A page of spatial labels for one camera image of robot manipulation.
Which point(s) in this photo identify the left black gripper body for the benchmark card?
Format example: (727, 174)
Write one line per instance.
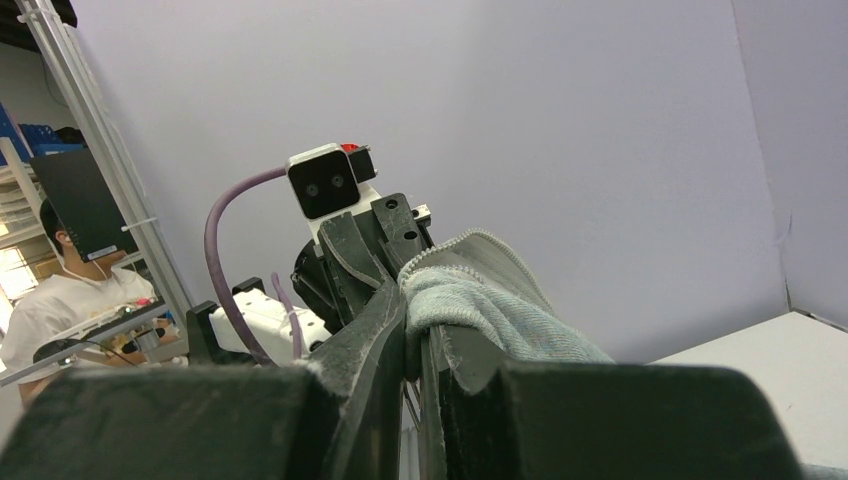
(338, 298)

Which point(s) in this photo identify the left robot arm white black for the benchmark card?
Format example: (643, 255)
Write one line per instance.
(281, 332)

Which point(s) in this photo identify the person in white shirt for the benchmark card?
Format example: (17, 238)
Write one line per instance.
(81, 291)

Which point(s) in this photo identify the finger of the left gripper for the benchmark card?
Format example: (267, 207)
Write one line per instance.
(402, 230)
(352, 264)

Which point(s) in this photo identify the aluminium rail frame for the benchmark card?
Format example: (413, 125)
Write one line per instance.
(61, 49)

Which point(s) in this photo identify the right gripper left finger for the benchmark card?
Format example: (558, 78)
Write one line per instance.
(334, 415)

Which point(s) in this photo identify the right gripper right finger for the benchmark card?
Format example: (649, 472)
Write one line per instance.
(486, 416)

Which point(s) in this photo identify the black monitor panel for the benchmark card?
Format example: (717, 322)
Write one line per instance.
(83, 202)

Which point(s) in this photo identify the grey zip-up jacket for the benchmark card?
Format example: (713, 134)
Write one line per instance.
(477, 281)

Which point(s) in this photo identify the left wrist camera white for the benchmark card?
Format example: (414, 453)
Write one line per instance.
(331, 180)

